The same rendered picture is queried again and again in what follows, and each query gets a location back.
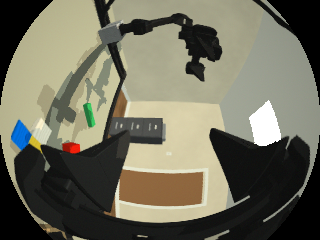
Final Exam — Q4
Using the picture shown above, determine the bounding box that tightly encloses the red cube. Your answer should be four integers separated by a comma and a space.
62, 142, 80, 153

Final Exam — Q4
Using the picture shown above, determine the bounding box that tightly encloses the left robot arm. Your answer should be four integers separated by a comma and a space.
119, 13, 222, 62

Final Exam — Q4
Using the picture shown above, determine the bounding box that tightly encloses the green rectangular bar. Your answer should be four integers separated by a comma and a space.
83, 103, 96, 127

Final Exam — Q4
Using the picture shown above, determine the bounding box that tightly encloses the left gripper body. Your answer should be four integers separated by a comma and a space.
185, 24, 217, 75

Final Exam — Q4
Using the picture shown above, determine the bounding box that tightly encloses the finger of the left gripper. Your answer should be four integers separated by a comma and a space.
194, 32, 216, 60
187, 66, 206, 82

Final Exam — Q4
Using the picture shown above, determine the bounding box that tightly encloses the blue cube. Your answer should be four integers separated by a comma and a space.
11, 120, 32, 150

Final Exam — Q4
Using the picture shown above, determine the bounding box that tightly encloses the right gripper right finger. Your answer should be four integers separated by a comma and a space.
209, 128, 289, 203

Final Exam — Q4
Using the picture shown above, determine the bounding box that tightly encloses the yellow cube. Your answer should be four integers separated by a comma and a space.
29, 135, 42, 153

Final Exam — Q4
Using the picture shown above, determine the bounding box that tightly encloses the white cube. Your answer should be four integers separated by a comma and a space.
29, 118, 52, 145

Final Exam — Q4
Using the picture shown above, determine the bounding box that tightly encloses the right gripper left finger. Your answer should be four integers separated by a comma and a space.
40, 130, 131, 212

